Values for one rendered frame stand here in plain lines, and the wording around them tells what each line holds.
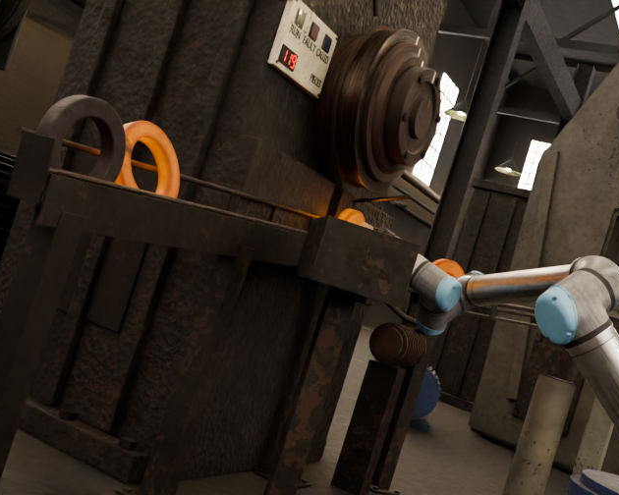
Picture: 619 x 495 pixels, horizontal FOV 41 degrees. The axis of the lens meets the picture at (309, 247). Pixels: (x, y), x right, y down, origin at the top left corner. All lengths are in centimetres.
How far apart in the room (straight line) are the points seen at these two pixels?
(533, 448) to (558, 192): 258
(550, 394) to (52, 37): 774
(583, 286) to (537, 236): 316
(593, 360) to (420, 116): 87
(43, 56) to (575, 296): 819
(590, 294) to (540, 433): 96
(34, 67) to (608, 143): 634
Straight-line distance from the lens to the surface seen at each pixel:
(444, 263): 272
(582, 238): 495
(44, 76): 958
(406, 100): 226
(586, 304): 186
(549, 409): 275
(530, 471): 277
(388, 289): 171
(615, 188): 496
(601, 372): 188
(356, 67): 225
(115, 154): 150
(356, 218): 238
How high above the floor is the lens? 58
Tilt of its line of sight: 2 degrees up
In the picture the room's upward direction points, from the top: 18 degrees clockwise
